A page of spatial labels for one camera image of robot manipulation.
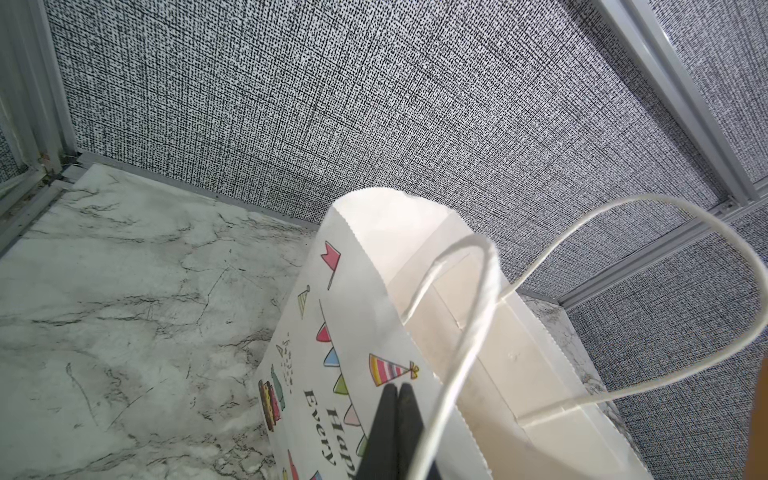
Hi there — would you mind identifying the fake croissant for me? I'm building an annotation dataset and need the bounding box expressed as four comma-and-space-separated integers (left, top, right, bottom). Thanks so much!
744, 357, 768, 480

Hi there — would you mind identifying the white paper gift bag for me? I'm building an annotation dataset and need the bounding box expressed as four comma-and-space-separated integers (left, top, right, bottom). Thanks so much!
256, 188, 767, 479

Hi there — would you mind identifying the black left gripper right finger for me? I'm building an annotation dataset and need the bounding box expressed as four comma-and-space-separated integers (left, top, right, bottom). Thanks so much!
395, 383, 424, 480

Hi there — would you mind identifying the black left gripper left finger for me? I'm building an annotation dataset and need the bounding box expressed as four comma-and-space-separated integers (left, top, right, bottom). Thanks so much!
356, 385, 398, 480

